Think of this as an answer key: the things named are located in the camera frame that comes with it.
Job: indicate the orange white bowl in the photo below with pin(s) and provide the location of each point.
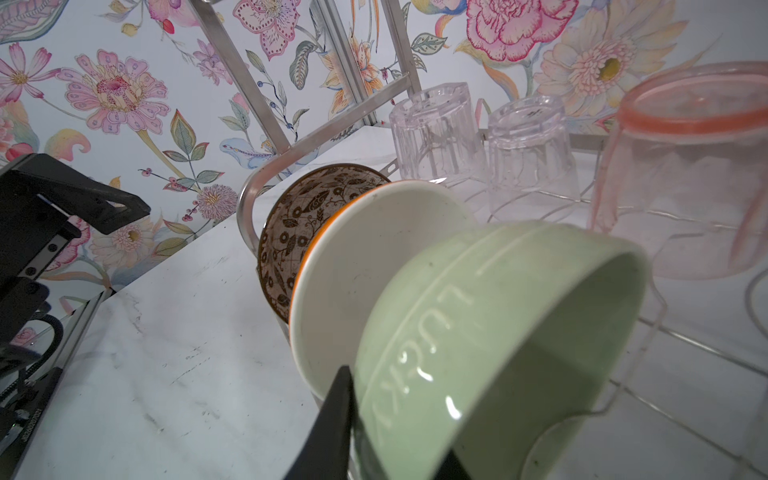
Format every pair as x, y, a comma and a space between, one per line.
349, 263

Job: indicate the chrome two-tier dish rack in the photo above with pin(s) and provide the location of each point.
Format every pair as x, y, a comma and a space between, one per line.
690, 397

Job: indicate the red patterned bowl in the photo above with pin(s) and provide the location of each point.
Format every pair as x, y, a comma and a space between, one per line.
298, 215

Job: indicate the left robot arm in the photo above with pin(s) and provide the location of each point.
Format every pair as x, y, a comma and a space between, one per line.
39, 195

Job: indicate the pink tinted glass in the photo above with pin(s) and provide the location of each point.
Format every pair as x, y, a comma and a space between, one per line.
684, 171

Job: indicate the light green bowl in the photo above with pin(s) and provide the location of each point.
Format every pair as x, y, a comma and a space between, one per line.
493, 346

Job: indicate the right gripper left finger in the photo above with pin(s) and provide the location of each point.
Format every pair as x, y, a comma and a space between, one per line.
326, 451

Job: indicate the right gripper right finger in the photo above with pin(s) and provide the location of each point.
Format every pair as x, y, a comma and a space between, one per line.
451, 469

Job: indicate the clear glass middle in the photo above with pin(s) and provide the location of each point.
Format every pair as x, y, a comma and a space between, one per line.
532, 171

